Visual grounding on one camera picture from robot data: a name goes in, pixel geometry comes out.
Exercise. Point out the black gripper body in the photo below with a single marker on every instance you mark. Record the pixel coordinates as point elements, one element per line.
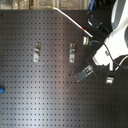
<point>95,69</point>

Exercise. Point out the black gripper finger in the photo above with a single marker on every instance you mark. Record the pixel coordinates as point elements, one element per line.
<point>84,73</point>

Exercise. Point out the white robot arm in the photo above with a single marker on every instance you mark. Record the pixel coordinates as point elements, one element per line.
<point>114,46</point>

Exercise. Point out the small silver connector block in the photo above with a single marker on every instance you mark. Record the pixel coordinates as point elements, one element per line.
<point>109,80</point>

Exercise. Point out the green-lit sensor module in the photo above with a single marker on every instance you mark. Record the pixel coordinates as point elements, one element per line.
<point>86,40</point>

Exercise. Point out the black perforated breadboard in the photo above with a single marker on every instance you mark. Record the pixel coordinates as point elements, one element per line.
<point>46,94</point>

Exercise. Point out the right metal cable clip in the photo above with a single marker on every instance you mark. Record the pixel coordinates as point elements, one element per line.
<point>72,53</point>

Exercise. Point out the metal cable clip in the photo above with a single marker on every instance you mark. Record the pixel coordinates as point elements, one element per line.
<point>72,53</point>
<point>36,52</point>

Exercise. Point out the black camera box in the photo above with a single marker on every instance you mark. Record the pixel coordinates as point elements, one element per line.
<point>95,22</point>

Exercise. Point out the left metal cable clip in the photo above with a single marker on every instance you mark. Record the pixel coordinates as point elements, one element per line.
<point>36,52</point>

